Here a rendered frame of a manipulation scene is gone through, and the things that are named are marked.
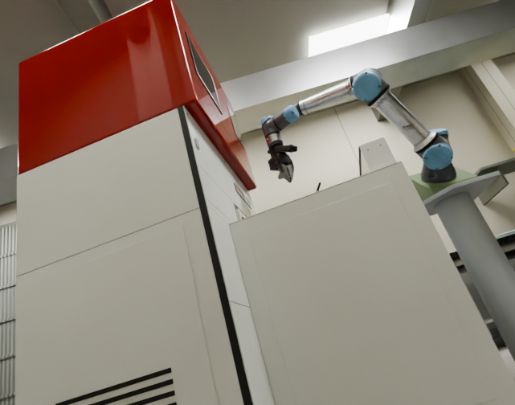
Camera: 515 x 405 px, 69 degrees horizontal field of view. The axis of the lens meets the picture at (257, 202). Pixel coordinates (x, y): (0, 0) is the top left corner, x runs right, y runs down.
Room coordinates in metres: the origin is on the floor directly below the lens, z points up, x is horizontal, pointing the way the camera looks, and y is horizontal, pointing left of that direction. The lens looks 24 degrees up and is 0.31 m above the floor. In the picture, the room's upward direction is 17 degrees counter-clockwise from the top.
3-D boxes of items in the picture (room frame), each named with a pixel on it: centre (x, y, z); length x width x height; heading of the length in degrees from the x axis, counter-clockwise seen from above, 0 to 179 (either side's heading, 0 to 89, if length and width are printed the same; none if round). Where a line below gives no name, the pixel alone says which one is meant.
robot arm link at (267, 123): (1.52, -0.17, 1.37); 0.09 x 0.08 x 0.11; 56
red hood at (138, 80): (1.47, 0.41, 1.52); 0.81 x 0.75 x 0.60; 171
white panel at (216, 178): (1.43, 0.10, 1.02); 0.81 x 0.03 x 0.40; 171
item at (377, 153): (1.46, -0.50, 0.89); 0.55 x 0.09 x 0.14; 171
